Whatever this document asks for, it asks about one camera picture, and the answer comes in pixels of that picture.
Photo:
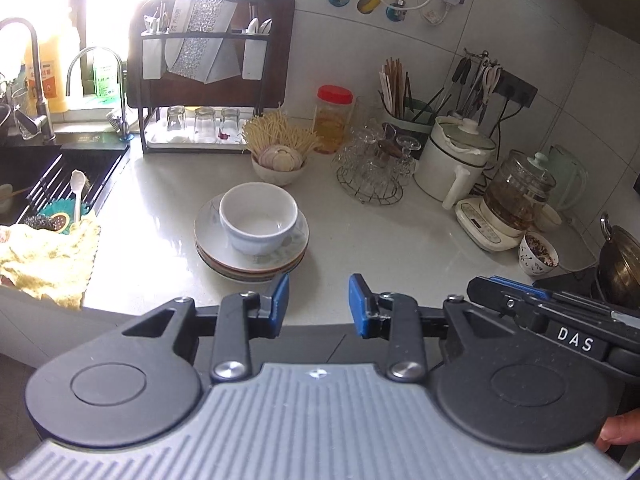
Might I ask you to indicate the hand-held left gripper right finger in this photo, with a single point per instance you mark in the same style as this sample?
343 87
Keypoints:
357 305

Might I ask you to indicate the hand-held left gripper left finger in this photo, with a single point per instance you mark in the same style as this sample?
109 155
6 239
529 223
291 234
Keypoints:
279 307

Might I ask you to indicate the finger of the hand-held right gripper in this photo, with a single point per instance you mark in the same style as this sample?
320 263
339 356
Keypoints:
500 296
510 281

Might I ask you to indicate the white plate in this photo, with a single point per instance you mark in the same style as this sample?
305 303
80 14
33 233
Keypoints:
250 266
250 276

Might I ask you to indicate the floral plate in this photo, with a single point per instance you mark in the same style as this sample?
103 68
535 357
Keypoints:
210 227

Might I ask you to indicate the person's right hand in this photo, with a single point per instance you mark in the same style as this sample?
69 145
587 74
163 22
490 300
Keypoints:
622 432

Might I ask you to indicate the floral cup with tea leaves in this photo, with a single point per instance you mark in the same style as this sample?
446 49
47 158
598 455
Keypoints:
537 255

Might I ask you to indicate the black induction cooktop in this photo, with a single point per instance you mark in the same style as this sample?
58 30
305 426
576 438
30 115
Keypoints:
570 282

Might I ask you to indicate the cream kettle base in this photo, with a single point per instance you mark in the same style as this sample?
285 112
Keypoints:
480 222

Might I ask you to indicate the glass health kettle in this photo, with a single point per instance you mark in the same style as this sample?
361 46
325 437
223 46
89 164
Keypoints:
517 195

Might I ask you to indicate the steel wok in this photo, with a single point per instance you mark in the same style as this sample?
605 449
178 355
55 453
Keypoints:
622 260

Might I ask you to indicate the pale green electric kettle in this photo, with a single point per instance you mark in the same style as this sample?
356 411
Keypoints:
570 175

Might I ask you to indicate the white bowl holding garlic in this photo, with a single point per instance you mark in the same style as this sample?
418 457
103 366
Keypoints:
280 177

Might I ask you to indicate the white electric pot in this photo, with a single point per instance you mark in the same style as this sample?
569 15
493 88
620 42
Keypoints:
445 165

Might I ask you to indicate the group of glass cups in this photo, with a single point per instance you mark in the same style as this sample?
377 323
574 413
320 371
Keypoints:
372 157

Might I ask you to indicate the garlic bulb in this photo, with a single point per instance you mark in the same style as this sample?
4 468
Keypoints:
280 157

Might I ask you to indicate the pale thin noodle bundle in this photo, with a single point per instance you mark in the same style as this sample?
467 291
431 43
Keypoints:
280 130

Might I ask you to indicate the red lid plastic jar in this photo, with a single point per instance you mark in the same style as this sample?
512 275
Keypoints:
332 125

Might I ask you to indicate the green white utensil holder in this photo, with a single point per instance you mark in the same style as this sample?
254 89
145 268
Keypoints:
407 130

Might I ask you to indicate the drinking glass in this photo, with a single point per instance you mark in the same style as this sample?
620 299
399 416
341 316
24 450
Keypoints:
229 124
176 120
204 125

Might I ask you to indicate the bundle of dark chopsticks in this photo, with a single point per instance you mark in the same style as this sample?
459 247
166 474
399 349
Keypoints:
425 105

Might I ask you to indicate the white rack drip tray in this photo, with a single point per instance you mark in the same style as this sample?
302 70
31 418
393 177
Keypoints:
165 140

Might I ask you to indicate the black dish rack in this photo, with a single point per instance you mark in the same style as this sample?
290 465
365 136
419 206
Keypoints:
260 95

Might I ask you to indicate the bundle of wooden chopsticks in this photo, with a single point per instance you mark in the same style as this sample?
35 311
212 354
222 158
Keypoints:
392 87

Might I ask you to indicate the black sink roll rack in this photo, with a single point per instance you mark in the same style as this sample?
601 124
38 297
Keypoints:
100 170

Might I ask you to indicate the white spoon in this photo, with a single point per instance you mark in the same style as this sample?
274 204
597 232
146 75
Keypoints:
78 185

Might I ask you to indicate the yellow dish cloth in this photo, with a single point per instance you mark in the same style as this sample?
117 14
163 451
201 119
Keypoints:
45 265

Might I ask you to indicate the teal sink scrubber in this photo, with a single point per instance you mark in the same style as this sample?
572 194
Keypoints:
52 207

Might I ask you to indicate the white rack caddy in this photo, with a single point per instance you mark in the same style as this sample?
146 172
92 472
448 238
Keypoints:
252 57
152 57

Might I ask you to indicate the chrome faucet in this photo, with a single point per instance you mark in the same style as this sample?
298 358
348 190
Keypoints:
122 110

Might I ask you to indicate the brown cutting board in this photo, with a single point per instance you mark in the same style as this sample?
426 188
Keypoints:
275 50

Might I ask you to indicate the grey textured board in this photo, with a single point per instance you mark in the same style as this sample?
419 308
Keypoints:
200 35

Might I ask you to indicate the green bottle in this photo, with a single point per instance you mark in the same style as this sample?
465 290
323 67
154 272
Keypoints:
106 77

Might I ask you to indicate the orange detergent bottle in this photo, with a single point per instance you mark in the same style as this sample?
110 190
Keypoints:
50 80

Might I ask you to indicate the dark tall faucet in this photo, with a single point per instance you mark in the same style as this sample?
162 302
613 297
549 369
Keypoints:
37 85

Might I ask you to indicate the dark wall socket strip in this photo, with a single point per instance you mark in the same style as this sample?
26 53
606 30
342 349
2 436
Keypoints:
520 89

